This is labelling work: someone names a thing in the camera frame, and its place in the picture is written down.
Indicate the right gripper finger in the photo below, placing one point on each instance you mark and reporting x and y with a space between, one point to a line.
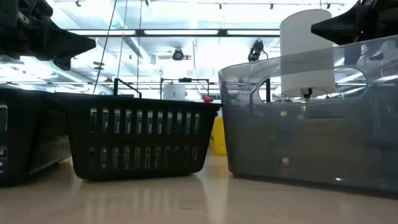
339 29

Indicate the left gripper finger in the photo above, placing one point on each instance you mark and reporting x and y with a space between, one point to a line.
68 43

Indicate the black slotted plastic basket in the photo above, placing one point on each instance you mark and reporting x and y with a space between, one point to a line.
140 140
18 149

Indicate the grey translucent plastic bin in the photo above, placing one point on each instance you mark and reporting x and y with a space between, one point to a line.
311 149

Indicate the yellow slotted plastic basket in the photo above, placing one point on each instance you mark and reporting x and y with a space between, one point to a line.
219 137

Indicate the white cylindrical bin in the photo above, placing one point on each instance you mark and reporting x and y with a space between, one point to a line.
306 37

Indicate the black ceiling spotlight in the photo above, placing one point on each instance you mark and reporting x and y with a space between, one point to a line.
255 49
178 54

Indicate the small red object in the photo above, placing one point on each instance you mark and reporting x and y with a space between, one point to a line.
208 99

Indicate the black overhead light rail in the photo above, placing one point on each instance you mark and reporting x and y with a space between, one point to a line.
140 32

